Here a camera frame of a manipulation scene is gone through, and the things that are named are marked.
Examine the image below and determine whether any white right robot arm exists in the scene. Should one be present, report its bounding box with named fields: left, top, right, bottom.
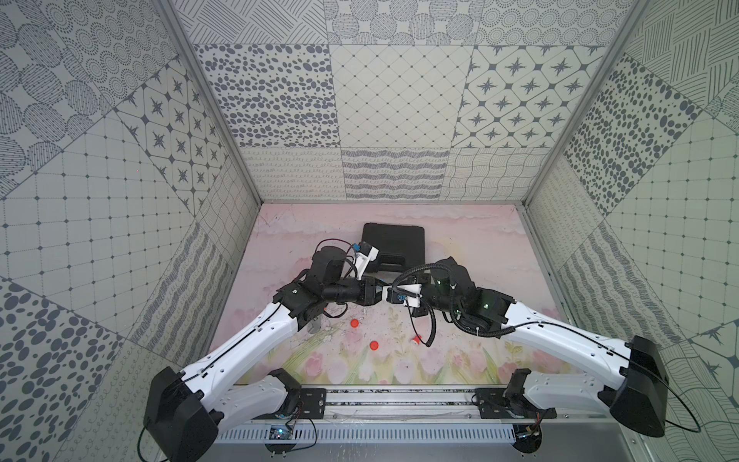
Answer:
left=383, top=257, right=669, bottom=438

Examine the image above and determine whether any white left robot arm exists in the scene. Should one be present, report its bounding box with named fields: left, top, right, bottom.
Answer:
left=144, top=242, right=382, bottom=461

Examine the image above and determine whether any black plastic tool case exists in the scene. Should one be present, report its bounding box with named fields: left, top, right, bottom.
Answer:
left=362, top=223, right=426, bottom=273

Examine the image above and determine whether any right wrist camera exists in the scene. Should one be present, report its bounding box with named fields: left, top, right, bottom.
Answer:
left=383, top=284, right=421, bottom=308

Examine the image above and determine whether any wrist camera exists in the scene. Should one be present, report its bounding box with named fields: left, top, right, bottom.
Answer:
left=352, top=242, right=379, bottom=280
left=383, top=284, right=421, bottom=308

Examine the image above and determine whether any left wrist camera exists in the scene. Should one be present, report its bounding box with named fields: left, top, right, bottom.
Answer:
left=352, top=242, right=379, bottom=280

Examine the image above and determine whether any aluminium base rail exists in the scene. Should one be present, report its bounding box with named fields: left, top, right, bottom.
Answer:
left=213, top=378, right=621, bottom=454

